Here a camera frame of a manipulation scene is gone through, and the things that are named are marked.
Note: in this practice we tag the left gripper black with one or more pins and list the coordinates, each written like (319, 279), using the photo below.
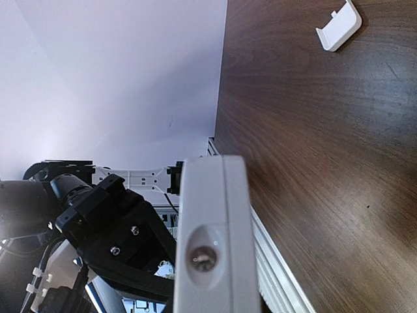
(116, 226)

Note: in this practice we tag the white remote control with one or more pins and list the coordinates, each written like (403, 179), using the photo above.
(215, 266)

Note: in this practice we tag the white battery cover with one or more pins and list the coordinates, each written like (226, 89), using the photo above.
(341, 27)

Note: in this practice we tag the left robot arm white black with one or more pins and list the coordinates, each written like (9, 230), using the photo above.
(27, 206)

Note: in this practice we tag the front aluminium rail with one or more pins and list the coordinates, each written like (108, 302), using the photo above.
(277, 285)

